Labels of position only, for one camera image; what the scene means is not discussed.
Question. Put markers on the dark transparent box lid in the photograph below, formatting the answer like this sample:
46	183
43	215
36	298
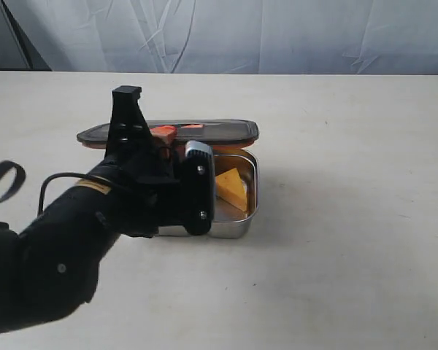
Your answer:
216	133

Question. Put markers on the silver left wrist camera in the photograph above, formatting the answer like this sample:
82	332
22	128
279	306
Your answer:
197	178

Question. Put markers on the stainless steel lunch box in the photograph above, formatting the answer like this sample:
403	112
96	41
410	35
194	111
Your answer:
216	194

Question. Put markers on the grey wrinkled backdrop curtain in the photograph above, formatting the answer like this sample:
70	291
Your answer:
234	37

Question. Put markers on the dark stand pole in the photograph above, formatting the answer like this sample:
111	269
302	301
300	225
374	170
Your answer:
34	61

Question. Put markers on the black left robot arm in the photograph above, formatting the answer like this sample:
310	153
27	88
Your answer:
52	267

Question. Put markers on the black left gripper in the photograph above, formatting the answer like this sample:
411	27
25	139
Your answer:
136	172

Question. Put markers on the yellow toy cheese wedge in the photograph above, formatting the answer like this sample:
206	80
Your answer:
231	189

